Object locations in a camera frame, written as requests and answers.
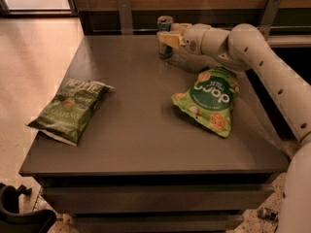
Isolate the grey lower drawer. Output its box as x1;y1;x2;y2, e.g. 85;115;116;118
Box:
73;215;243;233

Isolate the metal bracket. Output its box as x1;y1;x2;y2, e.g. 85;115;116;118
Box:
259;0;283;39
118;0;133;35

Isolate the right metal bracket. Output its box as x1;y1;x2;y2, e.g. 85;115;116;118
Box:
259;0;283;39

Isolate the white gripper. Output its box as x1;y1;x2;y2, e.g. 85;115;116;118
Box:
157;23;211;55

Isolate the grey drawer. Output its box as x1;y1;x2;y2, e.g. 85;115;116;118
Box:
44;184;273;215
73;215;243;233

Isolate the light green snack bag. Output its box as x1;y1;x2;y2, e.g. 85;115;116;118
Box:
172;67;240;138

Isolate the black chair part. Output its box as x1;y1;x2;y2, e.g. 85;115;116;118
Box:
0;183;57;233

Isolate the redbull can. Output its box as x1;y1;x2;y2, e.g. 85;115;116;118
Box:
156;16;173;59

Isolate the grey upper drawer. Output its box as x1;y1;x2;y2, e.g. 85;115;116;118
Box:
44;184;273;215

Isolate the black striped tool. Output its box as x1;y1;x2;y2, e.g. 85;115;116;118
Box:
257;207;278;221

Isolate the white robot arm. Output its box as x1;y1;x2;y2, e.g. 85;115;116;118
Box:
157;23;311;233

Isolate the green jalapeno chip bag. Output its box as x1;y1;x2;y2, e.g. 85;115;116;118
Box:
28;79;113;147

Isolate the left metal bracket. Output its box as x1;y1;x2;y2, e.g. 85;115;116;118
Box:
118;0;133;35

